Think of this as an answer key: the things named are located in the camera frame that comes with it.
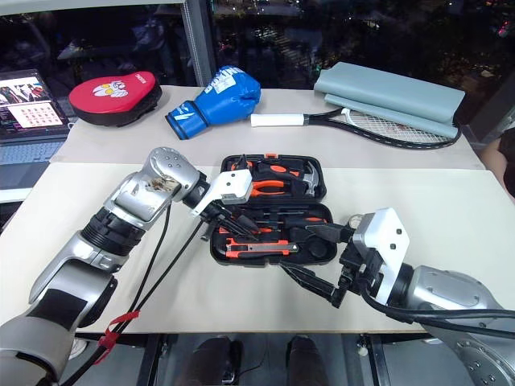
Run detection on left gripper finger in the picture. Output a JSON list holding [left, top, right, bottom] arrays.
[[232, 215, 263, 236], [218, 224, 259, 244]]

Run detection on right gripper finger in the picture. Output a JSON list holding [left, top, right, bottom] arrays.
[[278, 262, 350, 310], [304, 223, 358, 244]]

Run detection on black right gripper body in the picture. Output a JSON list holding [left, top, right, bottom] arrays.
[[339, 240, 388, 298]]

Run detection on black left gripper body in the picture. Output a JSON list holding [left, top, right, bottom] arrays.
[[204, 201, 239, 231]]

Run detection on orange voltage tester pen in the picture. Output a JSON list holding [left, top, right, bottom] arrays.
[[218, 226, 276, 236]]

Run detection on black orange handled screwdriver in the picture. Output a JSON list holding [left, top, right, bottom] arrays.
[[277, 216, 328, 226]]

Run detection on orange black utility knife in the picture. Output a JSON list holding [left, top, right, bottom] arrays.
[[224, 237, 300, 259]]

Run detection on black tool case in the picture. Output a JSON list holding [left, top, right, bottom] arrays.
[[208, 152, 339, 267]]

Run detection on dark rounded shape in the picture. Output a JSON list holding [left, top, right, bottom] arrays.
[[285, 335, 332, 386], [188, 335, 245, 386]]

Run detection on black white tennis racket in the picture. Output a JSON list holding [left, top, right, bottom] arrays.
[[249, 107, 463, 150]]

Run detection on blue boxing glove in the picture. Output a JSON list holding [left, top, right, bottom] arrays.
[[164, 66, 262, 142]]

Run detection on grey folded mat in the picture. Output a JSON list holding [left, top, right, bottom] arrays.
[[313, 61, 468, 140]]

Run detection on red boxing punch pad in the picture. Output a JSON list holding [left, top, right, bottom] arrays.
[[68, 71, 164, 128]]

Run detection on bystander person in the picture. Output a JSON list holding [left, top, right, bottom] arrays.
[[480, 127, 515, 187]]

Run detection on white shoe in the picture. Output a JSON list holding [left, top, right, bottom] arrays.
[[68, 336, 91, 361]]

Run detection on open laptop computer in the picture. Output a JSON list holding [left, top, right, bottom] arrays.
[[0, 68, 77, 190]]

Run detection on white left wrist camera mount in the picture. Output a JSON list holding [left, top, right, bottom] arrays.
[[187, 168, 254, 219]]

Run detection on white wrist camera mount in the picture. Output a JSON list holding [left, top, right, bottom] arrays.
[[350, 207, 410, 305], [187, 168, 254, 219]]

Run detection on orange handled pliers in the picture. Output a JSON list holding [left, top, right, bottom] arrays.
[[249, 179, 293, 199]]

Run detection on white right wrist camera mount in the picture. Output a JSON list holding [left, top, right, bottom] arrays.
[[350, 207, 410, 305]]

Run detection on claw hammer black handle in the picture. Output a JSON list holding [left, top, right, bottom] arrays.
[[257, 159, 322, 199]]

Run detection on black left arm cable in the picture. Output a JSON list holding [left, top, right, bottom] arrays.
[[60, 200, 210, 386]]

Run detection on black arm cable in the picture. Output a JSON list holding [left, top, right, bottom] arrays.
[[60, 200, 210, 386], [360, 289, 515, 339]]

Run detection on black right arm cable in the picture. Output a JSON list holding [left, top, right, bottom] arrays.
[[360, 289, 515, 339]]

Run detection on red cable tie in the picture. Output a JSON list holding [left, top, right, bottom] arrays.
[[98, 309, 142, 349]]

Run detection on grey window frame pillar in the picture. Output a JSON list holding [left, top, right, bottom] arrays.
[[179, 0, 219, 88]]

